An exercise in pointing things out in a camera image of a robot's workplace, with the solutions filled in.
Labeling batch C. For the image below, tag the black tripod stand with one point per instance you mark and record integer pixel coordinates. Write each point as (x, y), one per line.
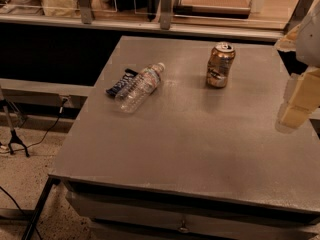
(14, 138)

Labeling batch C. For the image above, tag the grey table with drawer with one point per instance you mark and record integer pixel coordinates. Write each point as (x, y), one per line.
(210, 156)

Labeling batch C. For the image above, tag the grey metal shelf rail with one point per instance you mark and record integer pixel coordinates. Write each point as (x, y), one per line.
(216, 32)

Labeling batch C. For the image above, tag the clear plastic water bottle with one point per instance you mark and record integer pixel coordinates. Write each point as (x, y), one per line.
(133, 94)

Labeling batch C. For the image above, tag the metal drawer handle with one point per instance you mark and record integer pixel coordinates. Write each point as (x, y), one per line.
(183, 228)

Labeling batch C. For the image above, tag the dark blue snack wrapper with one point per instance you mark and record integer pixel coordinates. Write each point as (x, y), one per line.
(129, 74)

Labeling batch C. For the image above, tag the orange soda can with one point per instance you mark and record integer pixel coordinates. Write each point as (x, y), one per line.
(219, 64)

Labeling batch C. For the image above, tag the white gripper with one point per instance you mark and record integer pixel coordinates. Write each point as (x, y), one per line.
(310, 40)

